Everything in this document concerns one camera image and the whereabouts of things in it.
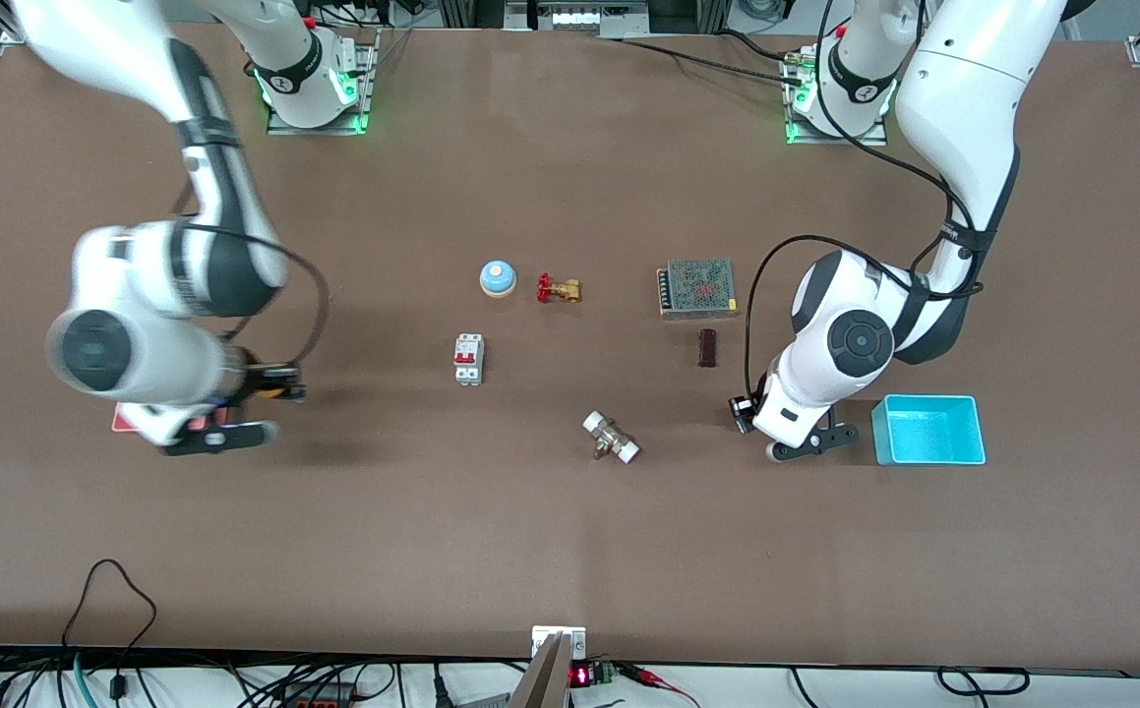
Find pink plastic bin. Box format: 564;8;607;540
111;398;236;435

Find metal mesh power supply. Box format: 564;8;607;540
656;258;740;322

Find metal valve white ends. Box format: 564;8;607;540
582;410;641;465

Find cyan plastic bin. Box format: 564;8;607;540
870;393;988;467

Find white circuit breaker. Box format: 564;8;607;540
452;333;485;386

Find red clip lead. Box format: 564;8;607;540
624;665;703;708

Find grey power strip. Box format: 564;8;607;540
504;0;651;38

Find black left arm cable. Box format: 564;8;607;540
744;0;986;399

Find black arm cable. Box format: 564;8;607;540
744;0;986;399
176;221;331;367

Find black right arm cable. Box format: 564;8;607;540
176;221;331;367

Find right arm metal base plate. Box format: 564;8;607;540
267;28;379;136

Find black looped cable with adapter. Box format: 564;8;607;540
60;559;159;708

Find white mounting bracket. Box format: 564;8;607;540
531;625;587;660

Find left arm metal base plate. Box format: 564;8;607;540
784;39;890;148

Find grey camera post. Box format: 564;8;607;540
509;631;572;708

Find black cable across table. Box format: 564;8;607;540
599;31;807;86

